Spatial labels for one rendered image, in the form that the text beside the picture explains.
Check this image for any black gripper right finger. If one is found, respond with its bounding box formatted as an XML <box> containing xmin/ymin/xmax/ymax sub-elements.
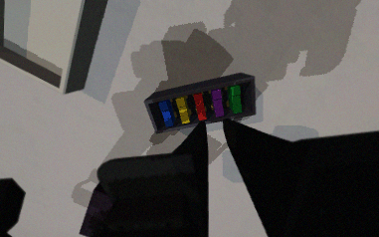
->
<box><xmin>223</xmin><ymin>118</ymin><xmax>379</xmax><ymax>237</ymax></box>

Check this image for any yellow fuse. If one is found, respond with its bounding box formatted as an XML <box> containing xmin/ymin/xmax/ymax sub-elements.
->
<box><xmin>176</xmin><ymin>96</ymin><xmax>190</xmax><ymax>123</ymax></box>

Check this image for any red fuse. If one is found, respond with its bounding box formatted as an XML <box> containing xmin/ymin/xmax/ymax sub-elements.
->
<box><xmin>194</xmin><ymin>93</ymin><xmax>207</xmax><ymax>120</ymax></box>

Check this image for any purple fuse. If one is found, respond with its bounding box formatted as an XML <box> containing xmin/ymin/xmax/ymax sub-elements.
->
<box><xmin>211</xmin><ymin>89</ymin><xmax>224</xmax><ymax>118</ymax></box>

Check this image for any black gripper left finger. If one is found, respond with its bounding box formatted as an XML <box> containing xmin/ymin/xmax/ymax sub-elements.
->
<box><xmin>96</xmin><ymin>121</ymin><xmax>209</xmax><ymax>237</ymax></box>

